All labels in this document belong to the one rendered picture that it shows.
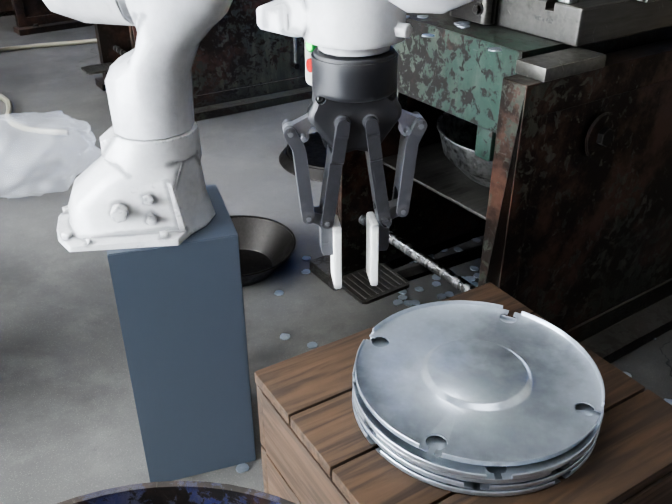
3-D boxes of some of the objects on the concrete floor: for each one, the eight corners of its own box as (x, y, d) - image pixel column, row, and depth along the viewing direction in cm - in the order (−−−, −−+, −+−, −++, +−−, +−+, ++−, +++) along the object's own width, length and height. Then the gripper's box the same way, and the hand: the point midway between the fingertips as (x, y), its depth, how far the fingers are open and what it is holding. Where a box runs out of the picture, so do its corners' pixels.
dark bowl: (207, 316, 161) (205, 290, 157) (157, 259, 182) (153, 235, 179) (319, 276, 175) (319, 251, 172) (260, 227, 197) (259, 205, 193)
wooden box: (419, 795, 81) (442, 608, 63) (266, 548, 109) (253, 370, 91) (649, 618, 99) (717, 435, 81) (468, 445, 127) (489, 281, 109)
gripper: (263, 63, 57) (278, 307, 69) (457, 53, 59) (439, 293, 71) (258, 40, 64) (273, 267, 76) (434, 32, 66) (421, 255, 78)
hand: (354, 251), depth 72 cm, fingers open, 3 cm apart
